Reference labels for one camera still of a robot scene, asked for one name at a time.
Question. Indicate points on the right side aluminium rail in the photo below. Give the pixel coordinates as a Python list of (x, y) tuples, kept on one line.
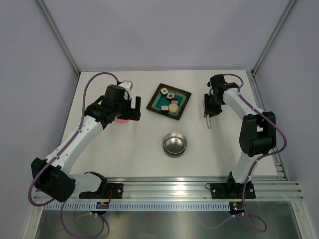
[(260, 103)]

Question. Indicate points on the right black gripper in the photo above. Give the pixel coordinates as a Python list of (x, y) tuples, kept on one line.
[(209, 110)]

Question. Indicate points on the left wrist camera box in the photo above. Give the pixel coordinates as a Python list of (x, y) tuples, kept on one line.
[(128, 85)]

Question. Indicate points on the aluminium front rail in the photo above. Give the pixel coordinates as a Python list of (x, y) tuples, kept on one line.
[(196, 188)]

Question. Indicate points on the right small circuit board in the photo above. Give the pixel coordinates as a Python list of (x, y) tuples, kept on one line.
[(236, 208)]

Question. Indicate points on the white slotted cable duct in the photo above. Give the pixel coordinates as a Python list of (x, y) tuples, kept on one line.
[(136, 206)]

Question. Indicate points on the white sushi green centre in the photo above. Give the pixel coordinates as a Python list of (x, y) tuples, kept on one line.
[(164, 91)]

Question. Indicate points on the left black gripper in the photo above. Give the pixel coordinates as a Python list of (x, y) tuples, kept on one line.
[(132, 114)]

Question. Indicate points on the round cream steamed bun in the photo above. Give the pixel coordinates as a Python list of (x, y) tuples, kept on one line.
[(173, 108)]

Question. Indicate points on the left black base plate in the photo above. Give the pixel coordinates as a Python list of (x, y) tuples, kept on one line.
[(113, 190)]

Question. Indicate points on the round steel lunch box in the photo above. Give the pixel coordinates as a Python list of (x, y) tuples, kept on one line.
[(174, 144)]

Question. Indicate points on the small circuit board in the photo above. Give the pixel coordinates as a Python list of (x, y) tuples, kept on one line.
[(236, 208), (102, 205)]

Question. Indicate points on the left frame post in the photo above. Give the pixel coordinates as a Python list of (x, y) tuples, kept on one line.
[(58, 36)]

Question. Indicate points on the frame post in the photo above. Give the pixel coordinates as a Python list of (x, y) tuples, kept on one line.
[(58, 36), (274, 35)]

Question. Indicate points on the pink lunch box lid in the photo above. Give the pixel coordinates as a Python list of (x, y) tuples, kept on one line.
[(121, 121)]

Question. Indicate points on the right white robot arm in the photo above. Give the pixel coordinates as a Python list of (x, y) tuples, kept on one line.
[(257, 136)]

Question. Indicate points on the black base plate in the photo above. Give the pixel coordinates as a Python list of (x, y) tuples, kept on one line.
[(224, 191), (113, 190)]

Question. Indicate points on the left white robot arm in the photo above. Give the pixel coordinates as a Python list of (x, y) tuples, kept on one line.
[(52, 174)]

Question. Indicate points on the aluminium rail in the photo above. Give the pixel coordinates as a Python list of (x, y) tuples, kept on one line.
[(196, 188), (260, 103)]

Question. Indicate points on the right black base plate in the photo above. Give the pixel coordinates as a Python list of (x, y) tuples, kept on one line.
[(224, 191)]

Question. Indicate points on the white sushi red centre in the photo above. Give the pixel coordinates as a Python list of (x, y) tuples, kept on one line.
[(170, 96)]

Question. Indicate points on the left small circuit board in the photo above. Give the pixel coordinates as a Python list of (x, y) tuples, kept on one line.
[(102, 205)]

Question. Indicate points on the right frame post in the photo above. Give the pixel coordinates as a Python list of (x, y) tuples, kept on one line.
[(274, 35)]

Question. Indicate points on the black teal square plate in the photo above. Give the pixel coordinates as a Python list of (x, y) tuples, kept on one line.
[(159, 100)]

